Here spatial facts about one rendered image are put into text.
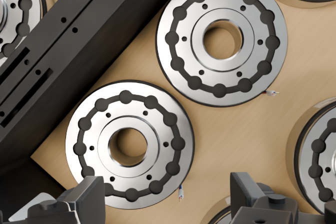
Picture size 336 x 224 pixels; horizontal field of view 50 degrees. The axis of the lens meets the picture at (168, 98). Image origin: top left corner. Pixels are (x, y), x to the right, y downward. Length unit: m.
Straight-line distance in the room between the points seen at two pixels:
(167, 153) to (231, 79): 0.08
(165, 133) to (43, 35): 0.12
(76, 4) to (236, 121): 0.17
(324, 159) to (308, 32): 0.11
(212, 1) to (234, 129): 0.11
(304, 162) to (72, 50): 0.19
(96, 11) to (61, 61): 0.04
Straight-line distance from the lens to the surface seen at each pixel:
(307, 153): 0.30
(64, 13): 0.22
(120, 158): 0.30
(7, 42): 0.31
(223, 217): 0.30
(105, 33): 0.23
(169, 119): 0.28
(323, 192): 0.32
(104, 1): 0.22
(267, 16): 0.29
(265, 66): 0.29
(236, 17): 0.28
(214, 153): 0.32
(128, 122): 0.28
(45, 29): 0.23
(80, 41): 0.22
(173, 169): 0.29
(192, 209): 0.33
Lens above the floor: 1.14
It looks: 87 degrees down
